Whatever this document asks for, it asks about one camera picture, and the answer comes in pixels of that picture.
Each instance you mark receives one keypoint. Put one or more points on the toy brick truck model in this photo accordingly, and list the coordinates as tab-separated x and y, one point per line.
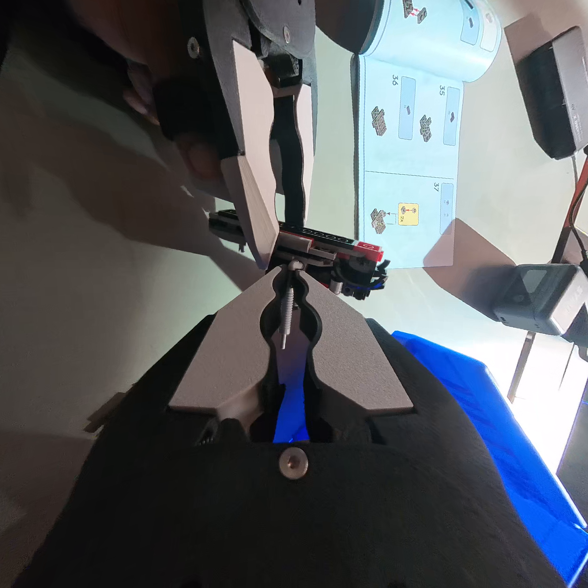
330	257

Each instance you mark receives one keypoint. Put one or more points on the black power bank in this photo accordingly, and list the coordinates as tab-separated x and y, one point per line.
556	92

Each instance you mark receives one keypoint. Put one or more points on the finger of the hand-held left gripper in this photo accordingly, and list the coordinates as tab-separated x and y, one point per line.
252	138
307	119

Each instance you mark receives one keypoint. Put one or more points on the black cube charger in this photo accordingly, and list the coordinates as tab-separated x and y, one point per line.
537	294

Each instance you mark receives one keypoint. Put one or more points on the person's left hand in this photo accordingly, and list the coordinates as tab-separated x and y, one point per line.
142	87

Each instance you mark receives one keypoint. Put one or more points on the light blue instruction booklet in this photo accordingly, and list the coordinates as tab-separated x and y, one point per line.
413	160

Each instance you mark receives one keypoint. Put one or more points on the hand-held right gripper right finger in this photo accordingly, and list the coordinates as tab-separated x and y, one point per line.
358	367

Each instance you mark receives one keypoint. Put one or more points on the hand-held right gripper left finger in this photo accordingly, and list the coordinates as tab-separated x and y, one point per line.
220	367

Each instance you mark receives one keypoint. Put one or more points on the blue plastic bin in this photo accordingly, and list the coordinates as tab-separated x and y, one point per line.
505	413

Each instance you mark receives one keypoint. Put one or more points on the grey toy exhaust pipe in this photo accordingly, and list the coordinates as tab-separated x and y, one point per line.
288	307

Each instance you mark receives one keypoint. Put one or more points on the black power adapter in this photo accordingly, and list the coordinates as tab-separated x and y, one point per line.
579	330

